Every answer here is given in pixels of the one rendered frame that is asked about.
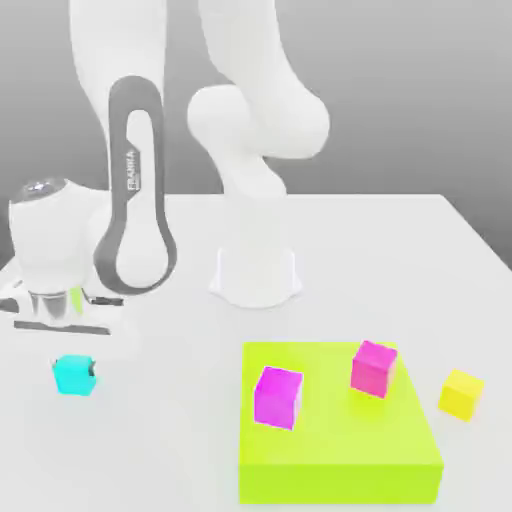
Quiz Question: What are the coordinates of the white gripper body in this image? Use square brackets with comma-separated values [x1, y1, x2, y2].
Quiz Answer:
[10, 316, 124, 348]

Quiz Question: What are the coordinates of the small cyan cube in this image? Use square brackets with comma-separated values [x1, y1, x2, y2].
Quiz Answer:
[51, 353, 100, 398]

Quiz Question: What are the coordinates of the small magenta cube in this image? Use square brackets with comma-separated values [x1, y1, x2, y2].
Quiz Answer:
[350, 339, 399, 400]
[253, 365, 305, 432]

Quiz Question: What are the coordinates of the small yellow cube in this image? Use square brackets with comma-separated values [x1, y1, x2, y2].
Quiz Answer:
[437, 368, 486, 423]

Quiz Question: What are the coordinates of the large yellow-green box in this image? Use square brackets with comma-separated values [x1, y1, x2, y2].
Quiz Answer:
[238, 340, 446, 506]

